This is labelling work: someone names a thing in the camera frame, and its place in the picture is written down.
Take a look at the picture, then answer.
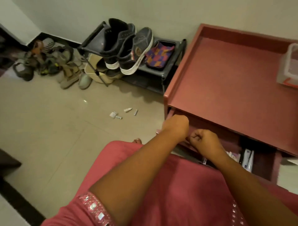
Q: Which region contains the colourful checkered shoe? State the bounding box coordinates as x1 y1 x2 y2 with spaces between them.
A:
145 41 176 71

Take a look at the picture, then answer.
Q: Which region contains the red wooden cabinet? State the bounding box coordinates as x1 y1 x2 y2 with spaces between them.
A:
164 23 298 157

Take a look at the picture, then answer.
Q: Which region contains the black sneaker with white sole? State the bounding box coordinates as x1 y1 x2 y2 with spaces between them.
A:
117 27 154 75

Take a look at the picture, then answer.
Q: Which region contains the clear plastic storage box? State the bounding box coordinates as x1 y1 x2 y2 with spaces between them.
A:
277 43 298 88

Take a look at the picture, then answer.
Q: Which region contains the pink medicine packet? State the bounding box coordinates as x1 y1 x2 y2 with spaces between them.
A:
225 151 241 163

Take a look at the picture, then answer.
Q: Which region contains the black high-top sneaker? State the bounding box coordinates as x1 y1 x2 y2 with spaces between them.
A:
101 18 136 70

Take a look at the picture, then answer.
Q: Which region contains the large white tube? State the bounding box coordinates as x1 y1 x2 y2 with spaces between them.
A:
241 149 255 173

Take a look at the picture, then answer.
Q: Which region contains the person's left hand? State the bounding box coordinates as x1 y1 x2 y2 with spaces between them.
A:
162 115 190 143

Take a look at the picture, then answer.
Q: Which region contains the pile of sandals and shoes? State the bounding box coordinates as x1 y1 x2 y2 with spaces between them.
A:
12 37 93 90

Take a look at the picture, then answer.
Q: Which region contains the person's right forearm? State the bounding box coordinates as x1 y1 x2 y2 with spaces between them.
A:
208 151 298 226

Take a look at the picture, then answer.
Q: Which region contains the person's left forearm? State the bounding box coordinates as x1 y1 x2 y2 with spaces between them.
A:
89 134 181 226

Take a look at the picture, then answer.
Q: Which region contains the red cabinet drawer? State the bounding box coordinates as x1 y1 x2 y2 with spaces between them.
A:
156 108 282 184

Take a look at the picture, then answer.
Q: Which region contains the black shoe rack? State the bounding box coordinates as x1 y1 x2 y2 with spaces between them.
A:
77 21 187 95

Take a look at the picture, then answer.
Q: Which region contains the person's pink dress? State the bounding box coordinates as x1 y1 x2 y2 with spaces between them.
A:
41 141 298 226

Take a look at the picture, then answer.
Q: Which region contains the person's right hand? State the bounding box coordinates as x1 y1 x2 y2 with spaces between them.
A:
188 129 225 161

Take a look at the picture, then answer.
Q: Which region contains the dark mat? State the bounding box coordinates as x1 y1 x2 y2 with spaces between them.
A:
0 149 22 178

